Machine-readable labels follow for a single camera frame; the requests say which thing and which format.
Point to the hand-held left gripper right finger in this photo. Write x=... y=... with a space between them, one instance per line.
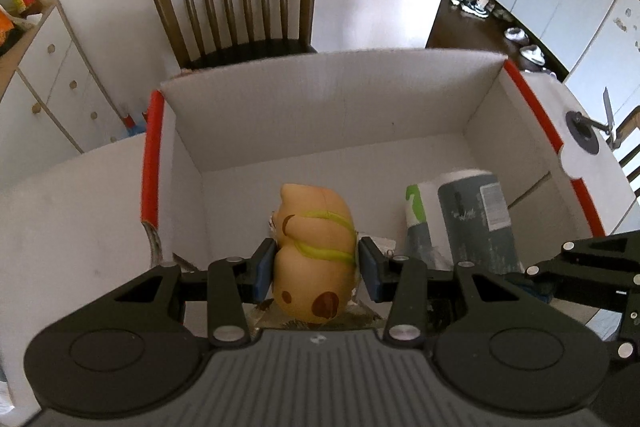
x=371 y=272

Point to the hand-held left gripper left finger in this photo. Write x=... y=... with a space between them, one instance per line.
x=262 y=274

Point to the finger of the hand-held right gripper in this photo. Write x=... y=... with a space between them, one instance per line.
x=590 y=277
x=631 y=332

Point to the yellow squishy animal toy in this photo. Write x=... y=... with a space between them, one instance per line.
x=312 y=257

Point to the grey-green cylindrical packet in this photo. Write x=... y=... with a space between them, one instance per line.
x=470 y=217

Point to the red cardboard box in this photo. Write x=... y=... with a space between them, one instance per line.
x=325 y=107

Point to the brown wooden slat-back chair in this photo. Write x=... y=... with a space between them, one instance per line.
x=631 y=142

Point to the black round table socket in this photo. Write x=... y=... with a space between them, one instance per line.
x=582 y=134

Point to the grey card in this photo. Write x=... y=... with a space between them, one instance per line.
x=608 y=112

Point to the sticker-covered white cabinet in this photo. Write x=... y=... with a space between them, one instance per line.
x=615 y=52

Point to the white slipper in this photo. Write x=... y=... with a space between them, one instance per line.
x=534 y=54
x=515 y=34

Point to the white drawer cabinet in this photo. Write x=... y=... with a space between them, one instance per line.
x=65 y=72

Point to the orange snack bag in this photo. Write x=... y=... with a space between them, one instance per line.
x=5 y=29

